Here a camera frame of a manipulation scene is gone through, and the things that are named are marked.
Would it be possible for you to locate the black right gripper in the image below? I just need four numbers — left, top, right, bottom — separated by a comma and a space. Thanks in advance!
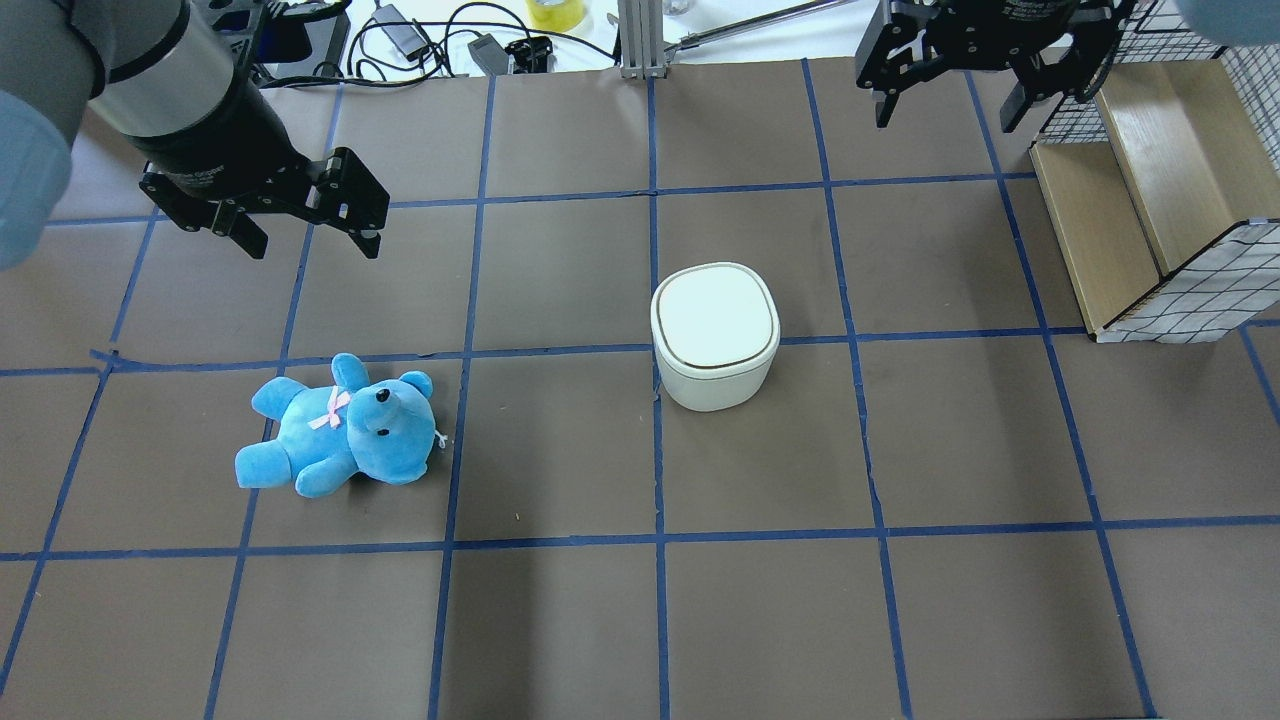
855, 1, 1137, 135

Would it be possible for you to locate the yellow tape roll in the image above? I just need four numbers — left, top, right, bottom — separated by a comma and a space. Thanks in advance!
525, 0, 588, 33

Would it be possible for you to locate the blue teddy bear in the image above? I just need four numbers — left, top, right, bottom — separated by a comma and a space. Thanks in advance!
234, 354, 451, 498

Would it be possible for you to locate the wire basket with wooden shelf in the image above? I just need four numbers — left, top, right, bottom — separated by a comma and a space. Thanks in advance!
1029, 1, 1279, 345

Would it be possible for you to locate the aluminium frame post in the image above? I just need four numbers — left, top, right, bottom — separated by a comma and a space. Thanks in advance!
617, 0, 669, 79

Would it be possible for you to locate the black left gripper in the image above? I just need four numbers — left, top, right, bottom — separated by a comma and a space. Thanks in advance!
140, 131, 390, 260

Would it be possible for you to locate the white lidded trash can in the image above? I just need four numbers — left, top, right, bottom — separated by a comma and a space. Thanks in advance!
650, 263, 781, 413

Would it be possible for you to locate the long metal grabber rod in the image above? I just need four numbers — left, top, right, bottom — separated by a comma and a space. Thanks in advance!
666, 1, 852, 56

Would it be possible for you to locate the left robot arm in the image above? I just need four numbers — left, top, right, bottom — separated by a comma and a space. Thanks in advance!
1, 1, 390, 269

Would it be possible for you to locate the black power adapter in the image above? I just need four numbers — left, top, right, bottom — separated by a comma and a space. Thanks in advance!
371, 4, 430, 61

